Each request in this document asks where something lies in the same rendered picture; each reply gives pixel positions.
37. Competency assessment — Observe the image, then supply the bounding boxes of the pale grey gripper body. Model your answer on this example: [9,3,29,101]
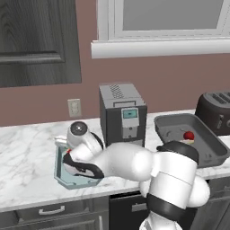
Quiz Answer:
[54,135,71,149]

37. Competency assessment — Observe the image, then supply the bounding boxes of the light blue tupperware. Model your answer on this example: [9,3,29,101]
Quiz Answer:
[53,143,105,190]

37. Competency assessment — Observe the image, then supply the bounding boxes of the red tomato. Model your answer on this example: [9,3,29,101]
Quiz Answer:
[182,131,196,142]

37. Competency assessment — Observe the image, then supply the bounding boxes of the grey coffee machine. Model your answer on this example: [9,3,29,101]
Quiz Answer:
[99,83,148,148]

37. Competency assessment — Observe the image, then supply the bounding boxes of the grey drawer front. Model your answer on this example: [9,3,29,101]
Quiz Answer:
[14,198,93,225]

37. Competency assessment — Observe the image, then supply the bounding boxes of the black dishwasher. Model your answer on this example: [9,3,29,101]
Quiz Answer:
[109,193,151,230]

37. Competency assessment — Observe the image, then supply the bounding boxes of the dark wood cupboard door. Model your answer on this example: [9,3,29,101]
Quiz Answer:
[0,0,83,89]

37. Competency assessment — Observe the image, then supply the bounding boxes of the grey rectangular tray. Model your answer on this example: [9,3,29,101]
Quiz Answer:
[153,112,230,169]

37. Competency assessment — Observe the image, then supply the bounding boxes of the dark brown toaster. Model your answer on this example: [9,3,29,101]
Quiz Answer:
[194,91,230,137]

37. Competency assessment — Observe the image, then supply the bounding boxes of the white framed window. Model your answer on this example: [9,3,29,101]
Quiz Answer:
[91,0,230,59]

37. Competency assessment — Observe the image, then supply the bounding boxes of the grey cupboard door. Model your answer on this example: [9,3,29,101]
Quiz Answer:
[190,176,230,230]

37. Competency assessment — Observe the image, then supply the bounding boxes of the beige wall outlet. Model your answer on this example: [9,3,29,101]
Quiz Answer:
[66,98,83,119]

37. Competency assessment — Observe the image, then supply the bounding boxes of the silver drawer handle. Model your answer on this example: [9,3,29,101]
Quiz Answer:
[38,205,66,217]

